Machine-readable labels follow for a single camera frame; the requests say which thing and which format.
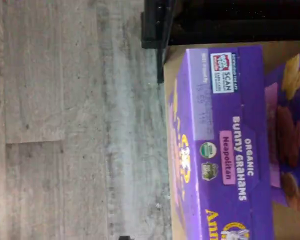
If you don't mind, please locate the black metal shelf rack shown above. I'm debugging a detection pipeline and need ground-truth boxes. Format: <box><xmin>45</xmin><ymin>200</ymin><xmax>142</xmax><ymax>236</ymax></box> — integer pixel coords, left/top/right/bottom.
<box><xmin>139</xmin><ymin>0</ymin><xmax>300</xmax><ymax>85</ymax></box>

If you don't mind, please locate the purple Annie's box pink patch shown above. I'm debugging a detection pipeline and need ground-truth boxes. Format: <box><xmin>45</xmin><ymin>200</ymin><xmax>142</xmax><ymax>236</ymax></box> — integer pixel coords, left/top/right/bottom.
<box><xmin>164</xmin><ymin>44</ymin><xmax>276</xmax><ymax>240</ymax></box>
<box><xmin>263</xmin><ymin>47</ymin><xmax>300</xmax><ymax>216</ymax></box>

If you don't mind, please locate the brown shelf board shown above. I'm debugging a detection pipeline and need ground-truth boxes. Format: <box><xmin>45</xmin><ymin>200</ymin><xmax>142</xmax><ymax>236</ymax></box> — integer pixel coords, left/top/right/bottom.
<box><xmin>163</xmin><ymin>41</ymin><xmax>300</xmax><ymax>240</ymax></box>

